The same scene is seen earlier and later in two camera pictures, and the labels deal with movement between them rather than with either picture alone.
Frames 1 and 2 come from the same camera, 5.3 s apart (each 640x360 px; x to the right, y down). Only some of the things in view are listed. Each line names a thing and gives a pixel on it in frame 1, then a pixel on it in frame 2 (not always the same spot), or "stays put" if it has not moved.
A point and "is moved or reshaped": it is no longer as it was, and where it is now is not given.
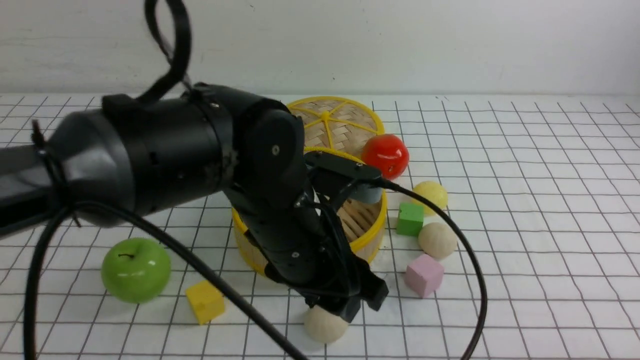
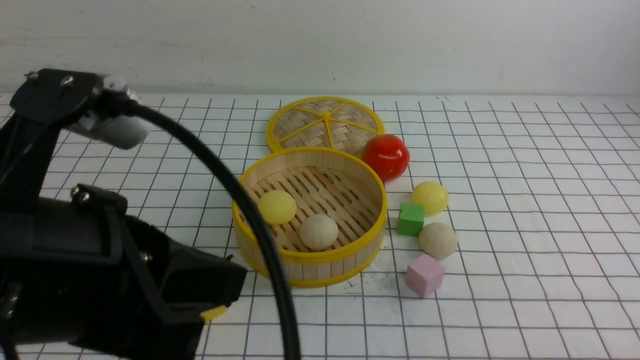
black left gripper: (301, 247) -> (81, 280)
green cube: (410, 219) stays put
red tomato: (387, 153) stays put
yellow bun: (432, 191) stays put
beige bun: (438, 239) stays put
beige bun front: (324, 326) is moved or reshaped
